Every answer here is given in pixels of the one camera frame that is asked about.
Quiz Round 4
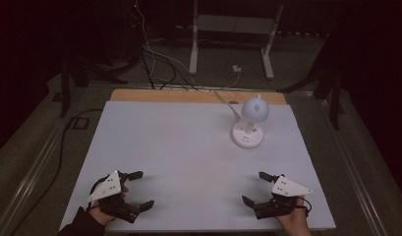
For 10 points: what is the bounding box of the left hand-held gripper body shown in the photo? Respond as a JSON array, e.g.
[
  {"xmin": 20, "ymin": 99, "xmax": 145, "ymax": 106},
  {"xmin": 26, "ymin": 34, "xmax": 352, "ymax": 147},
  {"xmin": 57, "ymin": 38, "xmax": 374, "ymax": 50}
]
[{"xmin": 86, "ymin": 169, "xmax": 142, "ymax": 225}]

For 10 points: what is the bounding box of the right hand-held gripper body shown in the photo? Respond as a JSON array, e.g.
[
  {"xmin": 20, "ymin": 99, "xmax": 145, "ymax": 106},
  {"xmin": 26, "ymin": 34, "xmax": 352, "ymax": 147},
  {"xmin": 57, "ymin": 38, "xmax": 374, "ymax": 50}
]
[{"xmin": 253, "ymin": 175, "xmax": 315, "ymax": 220}]

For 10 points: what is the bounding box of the person's left hand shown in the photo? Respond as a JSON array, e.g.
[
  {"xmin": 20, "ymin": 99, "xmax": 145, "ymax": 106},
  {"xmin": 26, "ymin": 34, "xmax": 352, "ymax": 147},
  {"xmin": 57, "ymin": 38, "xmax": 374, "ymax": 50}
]
[{"xmin": 87, "ymin": 184, "xmax": 130, "ymax": 228}]

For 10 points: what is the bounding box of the person's right hand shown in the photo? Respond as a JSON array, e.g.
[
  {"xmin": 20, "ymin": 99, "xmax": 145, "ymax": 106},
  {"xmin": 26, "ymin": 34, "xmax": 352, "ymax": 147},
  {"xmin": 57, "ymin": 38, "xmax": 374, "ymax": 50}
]
[{"xmin": 275, "ymin": 195, "xmax": 314, "ymax": 236}]

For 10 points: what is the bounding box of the white desk lamp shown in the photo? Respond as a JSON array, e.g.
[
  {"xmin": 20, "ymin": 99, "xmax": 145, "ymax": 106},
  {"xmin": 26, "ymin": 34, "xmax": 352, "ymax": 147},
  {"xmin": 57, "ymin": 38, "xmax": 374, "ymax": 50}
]
[{"xmin": 230, "ymin": 93, "xmax": 270, "ymax": 149}]

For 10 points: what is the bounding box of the white table mat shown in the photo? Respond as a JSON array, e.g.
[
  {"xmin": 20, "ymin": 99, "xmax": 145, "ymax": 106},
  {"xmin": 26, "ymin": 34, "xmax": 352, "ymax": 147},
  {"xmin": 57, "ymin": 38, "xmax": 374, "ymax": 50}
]
[{"xmin": 58, "ymin": 99, "xmax": 337, "ymax": 233}]

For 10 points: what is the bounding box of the black square floor plate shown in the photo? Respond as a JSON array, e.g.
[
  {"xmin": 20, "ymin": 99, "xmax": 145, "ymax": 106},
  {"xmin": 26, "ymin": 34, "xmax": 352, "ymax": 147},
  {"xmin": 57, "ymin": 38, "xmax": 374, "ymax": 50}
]
[{"xmin": 71, "ymin": 116, "xmax": 90, "ymax": 131}]

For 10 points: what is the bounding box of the black metal stand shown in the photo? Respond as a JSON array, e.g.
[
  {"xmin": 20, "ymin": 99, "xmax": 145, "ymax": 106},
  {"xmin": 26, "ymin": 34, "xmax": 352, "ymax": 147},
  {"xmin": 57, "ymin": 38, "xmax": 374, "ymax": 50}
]
[
  {"xmin": 52, "ymin": 52, "xmax": 129, "ymax": 119},
  {"xmin": 276, "ymin": 62, "xmax": 347, "ymax": 132}
]

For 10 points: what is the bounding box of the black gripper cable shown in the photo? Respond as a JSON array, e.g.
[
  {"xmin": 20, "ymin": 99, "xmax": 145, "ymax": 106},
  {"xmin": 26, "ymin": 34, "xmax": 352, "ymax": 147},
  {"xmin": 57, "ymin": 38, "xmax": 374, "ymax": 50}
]
[{"xmin": 294, "ymin": 196, "xmax": 314, "ymax": 218}]

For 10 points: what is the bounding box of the black floor cable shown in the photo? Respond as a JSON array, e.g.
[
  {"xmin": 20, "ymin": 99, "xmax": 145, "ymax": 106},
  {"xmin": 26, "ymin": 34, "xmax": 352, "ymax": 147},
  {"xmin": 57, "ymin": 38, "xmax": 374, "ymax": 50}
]
[{"xmin": 10, "ymin": 107, "xmax": 104, "ymax": 236}]

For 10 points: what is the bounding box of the white lamp cable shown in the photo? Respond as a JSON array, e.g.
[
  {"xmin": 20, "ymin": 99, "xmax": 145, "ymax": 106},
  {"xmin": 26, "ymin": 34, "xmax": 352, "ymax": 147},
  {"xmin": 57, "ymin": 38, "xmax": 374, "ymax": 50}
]
[{"xmin": 213, "ymin": 89, "xmax": 242, "ymax": 121}]

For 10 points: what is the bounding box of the black cable bundle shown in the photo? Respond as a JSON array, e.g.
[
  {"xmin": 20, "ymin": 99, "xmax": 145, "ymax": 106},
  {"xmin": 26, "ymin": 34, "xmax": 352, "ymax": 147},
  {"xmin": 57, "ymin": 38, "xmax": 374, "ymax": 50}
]
[{"xmin": 140, "ymin": 43, "xmax": 200, "ymax": 91}]

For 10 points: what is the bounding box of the thin white hanging cable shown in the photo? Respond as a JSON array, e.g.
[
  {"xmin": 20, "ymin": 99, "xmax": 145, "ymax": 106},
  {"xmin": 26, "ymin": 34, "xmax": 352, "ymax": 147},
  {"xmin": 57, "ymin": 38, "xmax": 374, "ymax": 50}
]
[{"xmin": 135, "ymin": 0, "xmax": 241, "ymax": 90}]

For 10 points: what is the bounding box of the white metal stand frame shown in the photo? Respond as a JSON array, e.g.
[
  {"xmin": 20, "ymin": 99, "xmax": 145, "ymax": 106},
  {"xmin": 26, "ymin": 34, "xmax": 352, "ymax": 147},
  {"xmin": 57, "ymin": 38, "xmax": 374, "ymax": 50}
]
[{"xmin": 188, "ymin": 0, "xmax": 285, "ymax": 81}]

